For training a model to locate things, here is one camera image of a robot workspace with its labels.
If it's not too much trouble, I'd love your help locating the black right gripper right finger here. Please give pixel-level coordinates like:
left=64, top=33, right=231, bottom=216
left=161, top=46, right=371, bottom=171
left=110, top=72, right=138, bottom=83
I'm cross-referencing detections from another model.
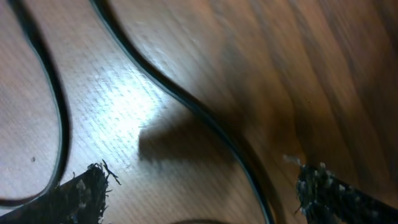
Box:
left=296, top=165, right=397, bottom=224

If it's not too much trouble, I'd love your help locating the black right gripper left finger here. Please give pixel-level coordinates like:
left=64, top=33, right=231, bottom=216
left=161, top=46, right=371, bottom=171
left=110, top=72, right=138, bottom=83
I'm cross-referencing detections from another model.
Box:
left=1, top=162, right=119, bottom=224

